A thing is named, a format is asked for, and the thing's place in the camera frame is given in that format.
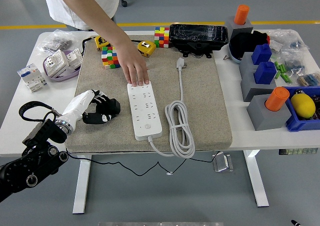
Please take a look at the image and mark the blue square peg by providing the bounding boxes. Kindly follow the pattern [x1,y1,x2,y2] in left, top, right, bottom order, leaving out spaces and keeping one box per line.
[253,60,278,85]
[251,43,273,66]

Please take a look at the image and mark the grey-brown mat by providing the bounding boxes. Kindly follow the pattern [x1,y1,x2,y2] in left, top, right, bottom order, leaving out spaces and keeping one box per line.
[63,34,233,154]

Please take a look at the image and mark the black wrist strap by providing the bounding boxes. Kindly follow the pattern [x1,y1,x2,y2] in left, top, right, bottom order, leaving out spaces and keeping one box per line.
[81,36,98,52]

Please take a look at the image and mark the black cloth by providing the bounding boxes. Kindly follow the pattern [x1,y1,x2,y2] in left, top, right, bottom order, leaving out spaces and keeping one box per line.
[228,30,270,62]

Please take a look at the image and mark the thin black adapter cord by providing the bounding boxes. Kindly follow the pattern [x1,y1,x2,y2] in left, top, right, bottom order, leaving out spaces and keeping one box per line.
[65,149,222,178]

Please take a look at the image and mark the white table leg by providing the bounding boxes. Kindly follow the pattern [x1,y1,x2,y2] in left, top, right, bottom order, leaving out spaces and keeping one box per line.
[243,150,270,208]
[72,154,93,215]

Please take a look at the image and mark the light blue round base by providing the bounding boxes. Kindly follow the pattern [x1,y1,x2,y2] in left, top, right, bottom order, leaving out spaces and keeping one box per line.
[228,44,243,65]

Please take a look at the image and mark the orange cylinder peg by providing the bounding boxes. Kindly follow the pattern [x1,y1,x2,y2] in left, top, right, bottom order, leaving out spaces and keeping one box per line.
[264,86,290,112]
[233,4,250,26]

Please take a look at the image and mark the large clear parts bag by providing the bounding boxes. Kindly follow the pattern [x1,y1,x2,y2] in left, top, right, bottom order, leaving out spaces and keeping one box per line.
[268,28,311,59]

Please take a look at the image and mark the white socket panel round holes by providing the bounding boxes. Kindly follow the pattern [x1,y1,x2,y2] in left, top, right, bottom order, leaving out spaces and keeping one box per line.
[44,49,70,77]

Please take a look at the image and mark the clear bag grey screws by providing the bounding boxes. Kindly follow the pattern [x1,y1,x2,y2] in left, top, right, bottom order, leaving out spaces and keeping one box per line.
[36,28,88,54]

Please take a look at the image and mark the white circuit breaker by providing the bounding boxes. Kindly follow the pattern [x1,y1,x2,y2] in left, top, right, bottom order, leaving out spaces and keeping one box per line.
[16,63,49,93]

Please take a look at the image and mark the white wall socket panel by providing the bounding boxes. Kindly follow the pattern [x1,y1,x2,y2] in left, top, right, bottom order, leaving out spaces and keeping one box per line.
[65,48,83,69]

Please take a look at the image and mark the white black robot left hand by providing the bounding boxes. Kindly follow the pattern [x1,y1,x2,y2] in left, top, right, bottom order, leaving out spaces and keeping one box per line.
[61,88,118,126]

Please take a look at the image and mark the grey peg holder block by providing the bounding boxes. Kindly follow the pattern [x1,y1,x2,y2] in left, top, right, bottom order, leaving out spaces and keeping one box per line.
[246,93,293,132]
[224,16,254,39]
[238,51,260,73]
[240,65,278,103]

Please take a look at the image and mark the person's right hand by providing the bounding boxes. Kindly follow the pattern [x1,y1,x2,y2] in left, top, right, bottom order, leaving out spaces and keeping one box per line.
[119,47,150,88]

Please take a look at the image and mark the yellow tape measure black label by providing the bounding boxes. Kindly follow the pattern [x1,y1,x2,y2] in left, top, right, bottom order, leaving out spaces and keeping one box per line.
[94,35,112,50]

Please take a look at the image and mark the black plastic-wrapped device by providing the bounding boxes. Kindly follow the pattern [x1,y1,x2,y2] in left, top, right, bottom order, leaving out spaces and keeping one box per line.
[168,23,230,59]

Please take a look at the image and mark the multicolour puzzle cube tower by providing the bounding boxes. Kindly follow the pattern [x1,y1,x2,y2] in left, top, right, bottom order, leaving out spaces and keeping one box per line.
[153,26,171,49]
[101,45,122,71]

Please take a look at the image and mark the clear bag blue connectors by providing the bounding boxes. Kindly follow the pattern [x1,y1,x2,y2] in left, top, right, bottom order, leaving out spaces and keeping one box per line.
[283,57,307,74]

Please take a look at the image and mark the yellow lemon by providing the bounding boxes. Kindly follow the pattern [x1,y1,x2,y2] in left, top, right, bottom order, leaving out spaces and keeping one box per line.
[290,92,316,119]

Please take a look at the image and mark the white power strip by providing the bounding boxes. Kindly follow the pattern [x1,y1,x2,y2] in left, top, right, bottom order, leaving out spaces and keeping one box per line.
[126,82,163,141]

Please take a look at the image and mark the clear bag of resistors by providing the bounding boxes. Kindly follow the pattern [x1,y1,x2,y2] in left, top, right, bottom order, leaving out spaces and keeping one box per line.
[296,72,320,87]

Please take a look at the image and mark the table control panel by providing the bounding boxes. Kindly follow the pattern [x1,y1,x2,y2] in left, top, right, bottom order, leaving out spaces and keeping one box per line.
[278,147,318,156]

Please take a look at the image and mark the blue plastic bin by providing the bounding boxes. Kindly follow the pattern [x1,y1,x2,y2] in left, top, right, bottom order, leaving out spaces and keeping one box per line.
[281,85,320,133]

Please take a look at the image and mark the silver metal bracket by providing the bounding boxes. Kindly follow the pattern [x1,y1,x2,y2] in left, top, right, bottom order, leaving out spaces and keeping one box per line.
[211,153,235,173]

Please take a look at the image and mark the white power strip cable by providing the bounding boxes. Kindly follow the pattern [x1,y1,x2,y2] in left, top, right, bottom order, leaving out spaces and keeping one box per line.
[147,57,196,159]

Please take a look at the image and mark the yellow tape measure silver clip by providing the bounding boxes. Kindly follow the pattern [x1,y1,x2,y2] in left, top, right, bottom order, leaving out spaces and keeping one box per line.
[137,40,157,58]

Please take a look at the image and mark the purple tray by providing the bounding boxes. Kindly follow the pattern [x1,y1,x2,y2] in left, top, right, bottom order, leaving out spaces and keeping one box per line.
[42,49,83,83]

